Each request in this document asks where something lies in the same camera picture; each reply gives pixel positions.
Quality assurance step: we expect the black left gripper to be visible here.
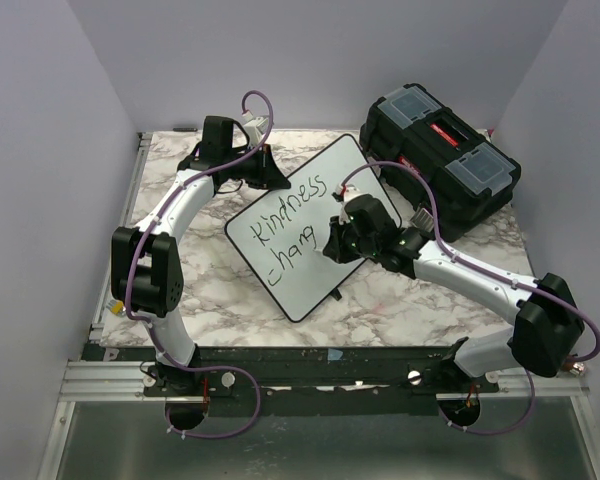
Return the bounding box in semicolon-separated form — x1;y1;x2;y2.
225;144;291;191

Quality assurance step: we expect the white framed whiteboard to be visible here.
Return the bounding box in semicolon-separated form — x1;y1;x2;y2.
223;132;404;324

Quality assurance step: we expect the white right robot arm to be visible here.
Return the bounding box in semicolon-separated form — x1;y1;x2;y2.
323;194;584;392

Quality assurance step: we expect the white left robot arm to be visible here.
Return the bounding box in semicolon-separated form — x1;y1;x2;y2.
111;111;290;395

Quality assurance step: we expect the black red toolbox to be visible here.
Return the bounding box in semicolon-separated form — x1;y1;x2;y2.
359;83;521;243

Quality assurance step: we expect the yellow small object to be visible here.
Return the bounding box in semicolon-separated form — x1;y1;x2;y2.
106;299;126;317

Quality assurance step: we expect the copper pipe fitting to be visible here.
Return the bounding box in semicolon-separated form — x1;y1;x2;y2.
561;356;587;377

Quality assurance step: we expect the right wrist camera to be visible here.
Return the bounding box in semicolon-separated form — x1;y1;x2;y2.
332;185;363;203

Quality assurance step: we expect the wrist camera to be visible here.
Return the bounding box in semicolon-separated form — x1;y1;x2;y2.
242;111;270;147
332;185;363;203

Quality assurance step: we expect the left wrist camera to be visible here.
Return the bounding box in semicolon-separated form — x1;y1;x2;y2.
242;111;270;147

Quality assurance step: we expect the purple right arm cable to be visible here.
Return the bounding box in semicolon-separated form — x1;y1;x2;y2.
337;160;600;436

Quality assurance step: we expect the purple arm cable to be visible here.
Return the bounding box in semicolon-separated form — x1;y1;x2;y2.
337;160;600;436
127;89;262;441

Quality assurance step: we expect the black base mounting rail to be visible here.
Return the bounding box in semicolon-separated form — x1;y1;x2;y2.
63;347;499;417

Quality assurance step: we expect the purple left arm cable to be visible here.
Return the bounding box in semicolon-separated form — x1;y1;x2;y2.
127;89;262;441

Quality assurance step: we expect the aluminium frame rail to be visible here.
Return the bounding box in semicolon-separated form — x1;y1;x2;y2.
54;130;154;401

